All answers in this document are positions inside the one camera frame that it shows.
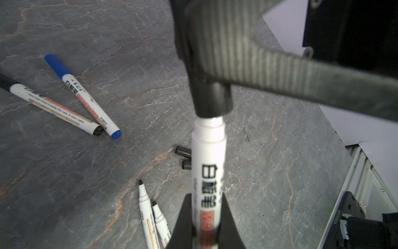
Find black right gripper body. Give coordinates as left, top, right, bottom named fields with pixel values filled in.
left=303, top=0, right=398, bottom=78

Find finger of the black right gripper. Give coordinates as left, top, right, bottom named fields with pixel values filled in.
left=170, top=1, right=398, bottom=121

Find aluminium frame rail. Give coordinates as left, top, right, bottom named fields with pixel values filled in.
left=318, top=144, right=398, bottom=249

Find black marker pen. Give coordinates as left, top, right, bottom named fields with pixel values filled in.
left=191, top=116, right=227, bottom=249
left=1, top=74, right=104, bottom=137
left=152, top=201, right=172, bottom=248
left=138, top=180, right=161, bottom=249

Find blue whiteboard marker pen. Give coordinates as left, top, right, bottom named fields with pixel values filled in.
left=44, top=54, right=122, bottom=140

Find black pen cap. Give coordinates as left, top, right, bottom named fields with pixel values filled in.
left=175, top=146, right=192, bottom=159
left=182, top=160, right=192, bottom=170
left=186, top=65, right=233, bottom=118

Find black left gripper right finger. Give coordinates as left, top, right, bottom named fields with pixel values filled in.
left=218, top=194, right=246, bottom=249

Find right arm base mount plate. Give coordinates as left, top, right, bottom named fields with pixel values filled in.
left=317, top=191, right=398, bottom=249

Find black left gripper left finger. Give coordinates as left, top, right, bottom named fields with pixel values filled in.
left=166, top=194, right=193, bottom=249

